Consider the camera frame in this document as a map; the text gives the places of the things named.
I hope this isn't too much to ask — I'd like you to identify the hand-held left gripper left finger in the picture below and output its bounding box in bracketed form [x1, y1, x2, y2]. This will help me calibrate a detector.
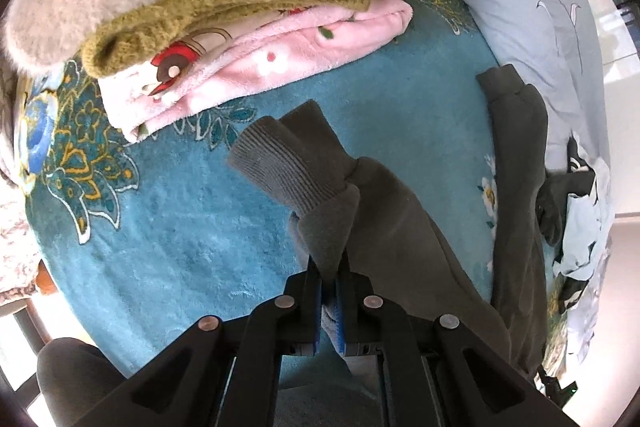
[70, 256, 322, 427]

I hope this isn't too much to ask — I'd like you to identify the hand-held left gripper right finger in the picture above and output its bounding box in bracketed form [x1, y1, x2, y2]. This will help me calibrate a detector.
[335, 257, 584, 427]

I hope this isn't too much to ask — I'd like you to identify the dark grey sweater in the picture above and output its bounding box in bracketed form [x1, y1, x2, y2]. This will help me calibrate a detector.
[227, 64, 568, 379]

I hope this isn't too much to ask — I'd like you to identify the teal floral plush blanket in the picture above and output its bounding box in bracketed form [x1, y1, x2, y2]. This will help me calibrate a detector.
[15, 0, 561, 427]

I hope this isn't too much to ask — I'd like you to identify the black and white printed garment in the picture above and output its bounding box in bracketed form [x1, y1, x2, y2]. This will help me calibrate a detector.
[536, 133, 614, 314]

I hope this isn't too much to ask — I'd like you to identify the dark grey cloth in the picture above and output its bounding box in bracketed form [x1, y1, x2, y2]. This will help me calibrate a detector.
[36, 337, 132, 427]

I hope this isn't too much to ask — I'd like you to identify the pink printed fleece garment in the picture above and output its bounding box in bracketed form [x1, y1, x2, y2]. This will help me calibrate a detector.
[97, 0, 415, 144]

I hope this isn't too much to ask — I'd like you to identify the pink knit cloth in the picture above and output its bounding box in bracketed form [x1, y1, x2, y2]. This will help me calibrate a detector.
[0, 57, 45, 304]

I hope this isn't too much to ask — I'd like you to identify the olive green knit sweater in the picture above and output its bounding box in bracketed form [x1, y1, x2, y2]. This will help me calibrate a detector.
[81, 0, 410, 79]

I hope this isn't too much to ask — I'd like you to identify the light blue floral bedsheet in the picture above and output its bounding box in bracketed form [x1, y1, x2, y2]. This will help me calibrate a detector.
[456, 0, 617, 364]

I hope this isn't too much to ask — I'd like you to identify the dark wooden frame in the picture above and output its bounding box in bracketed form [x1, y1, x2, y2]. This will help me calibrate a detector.
[0, 299, 57, 408]

